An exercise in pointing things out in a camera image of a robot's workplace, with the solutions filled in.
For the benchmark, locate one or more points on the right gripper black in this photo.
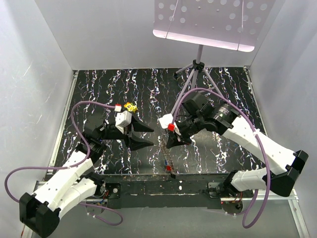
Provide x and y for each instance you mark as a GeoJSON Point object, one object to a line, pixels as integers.
{"type": "Point", "coordinates": [173, 140]}

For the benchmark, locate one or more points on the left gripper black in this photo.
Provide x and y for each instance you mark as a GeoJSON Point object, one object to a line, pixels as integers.
{"type": "Point", "coordinates": [136, 142]}

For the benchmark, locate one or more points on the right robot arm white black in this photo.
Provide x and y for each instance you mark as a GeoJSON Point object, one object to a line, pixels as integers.
{"type": "Point", "coordinates": [285, 165]}

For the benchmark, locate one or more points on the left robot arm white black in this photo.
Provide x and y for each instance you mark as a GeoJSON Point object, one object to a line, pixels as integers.
{"type": "Point", "coordinates": [42, 210]}

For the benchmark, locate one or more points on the yellow owl number block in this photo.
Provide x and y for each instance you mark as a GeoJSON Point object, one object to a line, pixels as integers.
{"type": "Point", "coordinates": [130, 107]}

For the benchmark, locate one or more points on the lilac music stand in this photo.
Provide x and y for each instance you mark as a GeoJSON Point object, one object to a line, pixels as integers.
{"type": "Point", "coordinates": [236, 25]}

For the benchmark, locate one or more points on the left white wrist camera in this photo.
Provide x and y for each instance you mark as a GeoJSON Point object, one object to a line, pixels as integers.
{"type": "Point", "coordinates": [122, 120]}

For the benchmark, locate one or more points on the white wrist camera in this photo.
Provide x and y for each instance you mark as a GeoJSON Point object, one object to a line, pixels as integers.
{"type": "Point", "coordinates": [122, 120]}
{"type": "Point", "coordinates": [165, 122]}

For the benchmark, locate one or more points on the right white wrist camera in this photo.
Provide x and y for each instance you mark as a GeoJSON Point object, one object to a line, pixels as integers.
{"type": "Point", "coordinates": [165, 122]}

